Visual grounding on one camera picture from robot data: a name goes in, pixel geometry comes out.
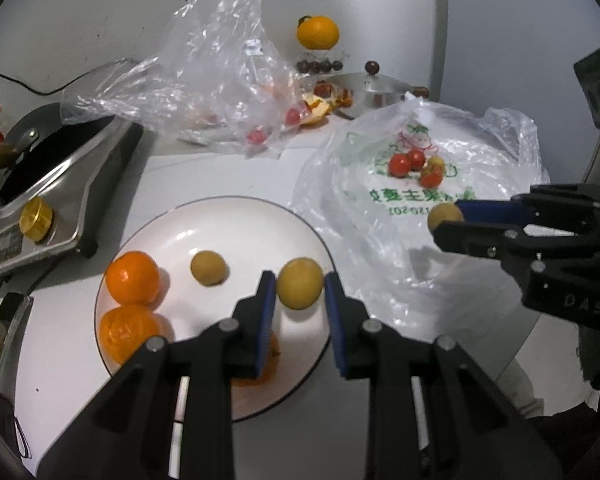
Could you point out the large orange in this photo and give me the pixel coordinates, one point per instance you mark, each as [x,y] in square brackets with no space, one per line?
[318,32]

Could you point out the orange peel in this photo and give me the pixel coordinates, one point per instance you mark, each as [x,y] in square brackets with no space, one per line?
[315,110]

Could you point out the steel pot lid wooden knob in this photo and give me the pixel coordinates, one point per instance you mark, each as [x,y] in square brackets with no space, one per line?
[375,82]

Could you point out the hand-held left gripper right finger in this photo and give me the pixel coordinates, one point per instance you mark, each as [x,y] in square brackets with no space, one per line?
[334,320]

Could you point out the small orange tangerine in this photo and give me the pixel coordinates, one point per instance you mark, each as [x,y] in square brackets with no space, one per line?
[127,332]
[131,277]
[273,351]

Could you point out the clear box of brown nuts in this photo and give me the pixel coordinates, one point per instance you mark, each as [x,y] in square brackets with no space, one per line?
[320,65]

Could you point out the red cherry tomato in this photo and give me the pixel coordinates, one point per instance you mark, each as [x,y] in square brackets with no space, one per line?
[256,136]
[431,177]
[399,164]
[321,88]
[416,158]
[293,116]

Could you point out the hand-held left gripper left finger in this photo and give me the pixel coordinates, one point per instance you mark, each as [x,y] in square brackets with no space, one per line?
[266,310]

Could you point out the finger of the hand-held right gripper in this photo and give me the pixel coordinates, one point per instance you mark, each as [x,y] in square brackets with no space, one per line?
[480,211]
[475,240]

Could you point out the white round plate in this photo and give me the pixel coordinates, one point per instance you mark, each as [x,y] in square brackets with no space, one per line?
[215,230]

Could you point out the silver induction cooker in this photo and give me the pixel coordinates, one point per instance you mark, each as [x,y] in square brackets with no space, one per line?
[80,185]

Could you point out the clear plastic bag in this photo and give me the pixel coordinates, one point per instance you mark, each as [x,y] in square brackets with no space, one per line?
[205,50]

